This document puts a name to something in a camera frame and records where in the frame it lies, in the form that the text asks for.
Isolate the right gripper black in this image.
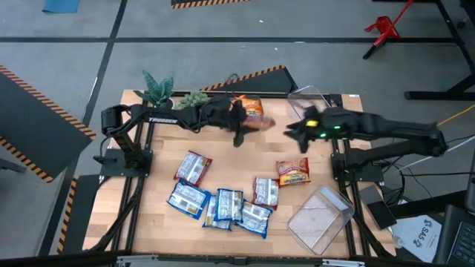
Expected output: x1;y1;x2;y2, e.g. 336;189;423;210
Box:
284;106;337;154

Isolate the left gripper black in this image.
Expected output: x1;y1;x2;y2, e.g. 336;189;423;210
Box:
203;96;261;148

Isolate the clear plastic bin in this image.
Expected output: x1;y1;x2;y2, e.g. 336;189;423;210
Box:
286;85;333;122
287;185;356;256

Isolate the red Maruchan ramen pack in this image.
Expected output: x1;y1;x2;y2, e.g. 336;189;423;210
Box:
173;150;214;188
275;157;312;188
252;176;280;211

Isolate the black hazard-striped floor mat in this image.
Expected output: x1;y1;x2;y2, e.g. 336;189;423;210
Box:
36;174;101;255
0;65;97;184
170;0;253;10
200;65;300;93

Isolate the round green succulent in pot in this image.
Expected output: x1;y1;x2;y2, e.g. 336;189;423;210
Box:
177;90;212;111

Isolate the snake plant in white pot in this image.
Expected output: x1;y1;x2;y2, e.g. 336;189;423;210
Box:
134;70;175;111

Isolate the black flat power box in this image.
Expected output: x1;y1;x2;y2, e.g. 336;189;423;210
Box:
359;184;398;230

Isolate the red floor stand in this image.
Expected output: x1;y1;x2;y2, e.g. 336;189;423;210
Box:
363;0;415;47

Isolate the white printed paper sheet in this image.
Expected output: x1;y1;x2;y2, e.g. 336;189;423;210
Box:
391;214;445;263

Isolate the black laptop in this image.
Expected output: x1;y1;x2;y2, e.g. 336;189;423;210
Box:
433;203;475;267

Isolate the blue floor mat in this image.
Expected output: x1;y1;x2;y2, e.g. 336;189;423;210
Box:
42;0;81;14

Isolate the white cable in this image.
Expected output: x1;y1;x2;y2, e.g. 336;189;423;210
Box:
399;135;475;171

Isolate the black desk leg frame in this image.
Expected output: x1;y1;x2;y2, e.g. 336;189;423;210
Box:
362;0;475;102

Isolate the yellow extension cable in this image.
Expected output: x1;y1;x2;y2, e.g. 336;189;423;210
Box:
437;103;475;127

